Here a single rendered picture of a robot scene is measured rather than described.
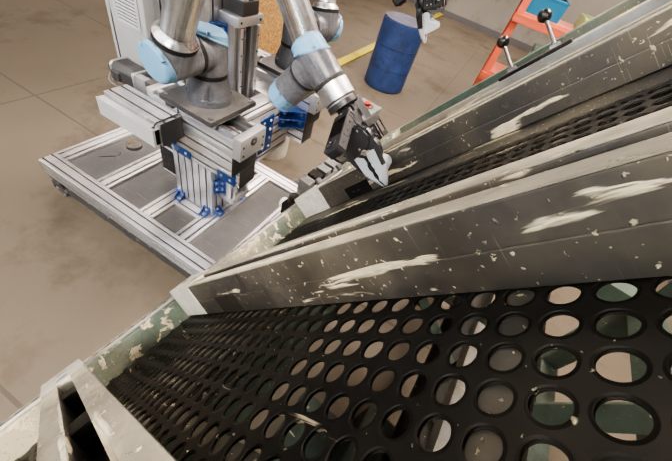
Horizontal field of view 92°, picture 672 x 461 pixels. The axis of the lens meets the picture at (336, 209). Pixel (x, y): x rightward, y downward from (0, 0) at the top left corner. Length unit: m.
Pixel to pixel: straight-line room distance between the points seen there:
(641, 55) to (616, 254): 0.45
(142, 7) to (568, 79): 1.33
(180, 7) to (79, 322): 1.46
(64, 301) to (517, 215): 1.96
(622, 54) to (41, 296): 2.16
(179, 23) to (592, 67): 0.85
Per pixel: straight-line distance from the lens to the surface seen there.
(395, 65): 4.18
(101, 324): 1.91
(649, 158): 0.21
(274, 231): 0.98
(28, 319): 2.03
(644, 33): 0.65
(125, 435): 0.28
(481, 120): 0.68
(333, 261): 0.33
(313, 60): 0.74
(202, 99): 1.18
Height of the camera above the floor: 1.65
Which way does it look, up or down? 44 degrees down
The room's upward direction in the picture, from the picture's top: 20 degrees clockwise
